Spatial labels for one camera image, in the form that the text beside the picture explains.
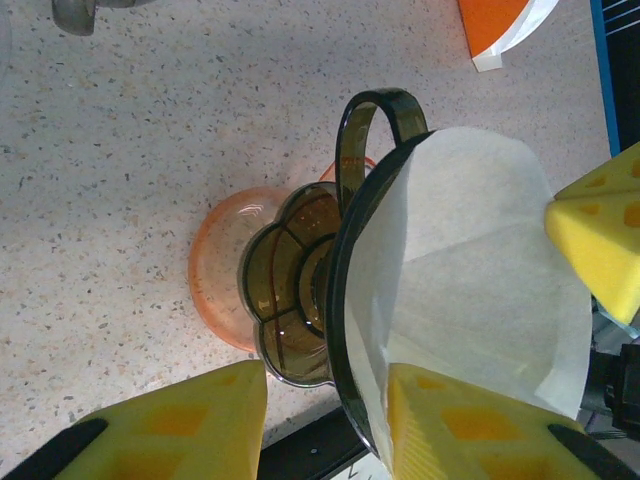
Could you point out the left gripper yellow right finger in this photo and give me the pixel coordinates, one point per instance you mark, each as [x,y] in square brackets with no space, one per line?
[475,435]

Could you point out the blue table edge strip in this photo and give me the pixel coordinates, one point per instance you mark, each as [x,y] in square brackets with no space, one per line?
[605,75]

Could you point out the orange white filter pack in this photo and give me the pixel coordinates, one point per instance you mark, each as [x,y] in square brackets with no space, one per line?
[495,25]

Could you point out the grey glass server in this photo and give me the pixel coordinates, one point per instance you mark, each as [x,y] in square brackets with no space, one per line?
[75,20]

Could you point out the green glass dripper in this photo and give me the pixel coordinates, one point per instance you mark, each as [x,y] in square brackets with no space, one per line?
[295,280]

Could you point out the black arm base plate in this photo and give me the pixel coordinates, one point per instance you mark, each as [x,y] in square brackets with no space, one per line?
[630,385]

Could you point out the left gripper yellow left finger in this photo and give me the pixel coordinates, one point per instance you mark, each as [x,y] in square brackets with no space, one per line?
[175,430]

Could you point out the orange glass carafe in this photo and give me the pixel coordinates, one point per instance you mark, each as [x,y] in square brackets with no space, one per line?
[220,265]

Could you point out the white paper coffee filter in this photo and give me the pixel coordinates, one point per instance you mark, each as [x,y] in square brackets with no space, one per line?
[475,280]

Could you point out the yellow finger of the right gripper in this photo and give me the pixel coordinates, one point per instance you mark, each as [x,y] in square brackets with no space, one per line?
[605,235]

